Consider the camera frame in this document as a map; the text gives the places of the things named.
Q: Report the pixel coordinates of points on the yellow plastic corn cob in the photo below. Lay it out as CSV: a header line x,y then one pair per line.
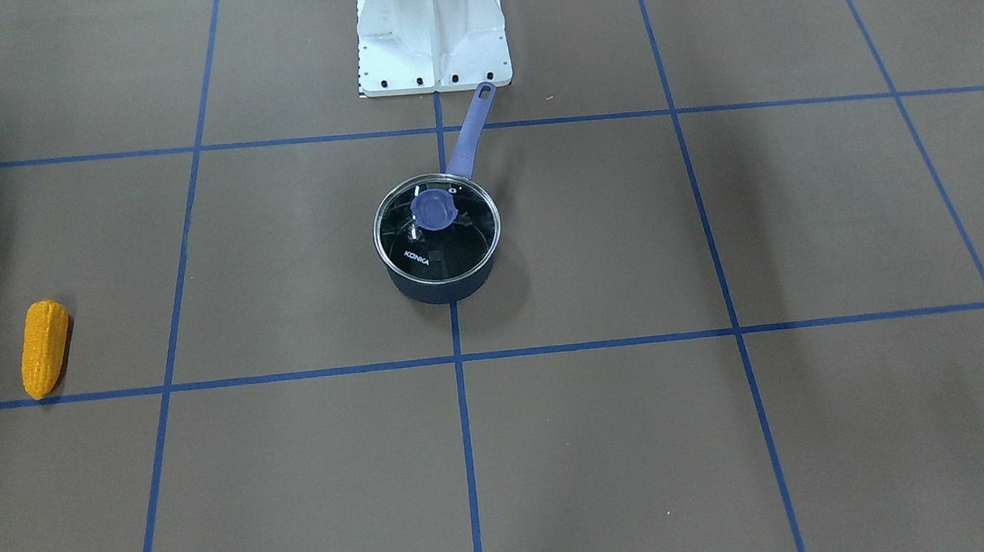
x,y
45,340

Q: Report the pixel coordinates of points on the glass pot lid blue knob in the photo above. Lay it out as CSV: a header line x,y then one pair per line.
x,y
436,229

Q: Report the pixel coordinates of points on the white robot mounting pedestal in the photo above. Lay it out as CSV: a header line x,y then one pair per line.
x,y
410,47

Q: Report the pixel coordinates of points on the dark blue saucepan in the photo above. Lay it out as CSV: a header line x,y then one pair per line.
x,y
460,163

